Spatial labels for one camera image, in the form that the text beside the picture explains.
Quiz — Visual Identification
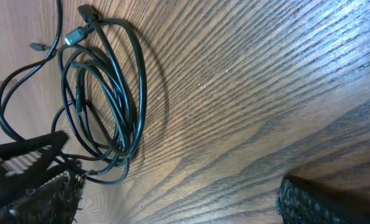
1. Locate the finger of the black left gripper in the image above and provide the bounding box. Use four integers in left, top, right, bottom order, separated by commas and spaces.
0, 131, 80, 208

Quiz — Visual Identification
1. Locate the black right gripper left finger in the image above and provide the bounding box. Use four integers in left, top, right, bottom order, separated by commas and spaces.
0, 174, 86, 224

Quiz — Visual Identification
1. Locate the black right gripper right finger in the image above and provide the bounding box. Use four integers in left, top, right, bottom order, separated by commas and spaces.
276, 175, 370, 224

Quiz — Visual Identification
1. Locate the thick black USB-C cable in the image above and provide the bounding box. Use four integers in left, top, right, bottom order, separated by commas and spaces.
50, 4, 148, 186

